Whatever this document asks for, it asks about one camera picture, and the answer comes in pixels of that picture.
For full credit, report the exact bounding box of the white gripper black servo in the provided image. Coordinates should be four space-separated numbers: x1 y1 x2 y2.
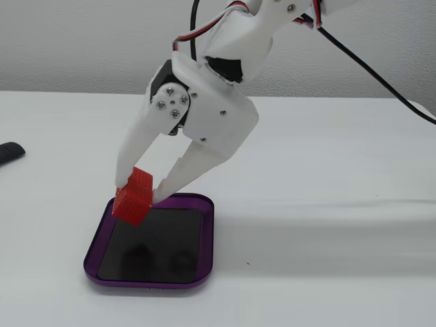
114 50 260 208

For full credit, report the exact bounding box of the red textured cube block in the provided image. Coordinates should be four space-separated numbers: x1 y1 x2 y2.
111 166 155 228

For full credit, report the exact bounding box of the purple metal tray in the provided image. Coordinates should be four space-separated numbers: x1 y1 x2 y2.
83 192 215 290

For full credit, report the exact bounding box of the black rounded object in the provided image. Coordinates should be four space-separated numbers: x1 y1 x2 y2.
0 142 27 168

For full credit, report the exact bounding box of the red white black servo wire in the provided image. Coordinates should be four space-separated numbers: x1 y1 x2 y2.
172 0 255 52

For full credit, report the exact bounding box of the black power cable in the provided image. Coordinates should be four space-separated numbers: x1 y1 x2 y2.
189 0 436 125

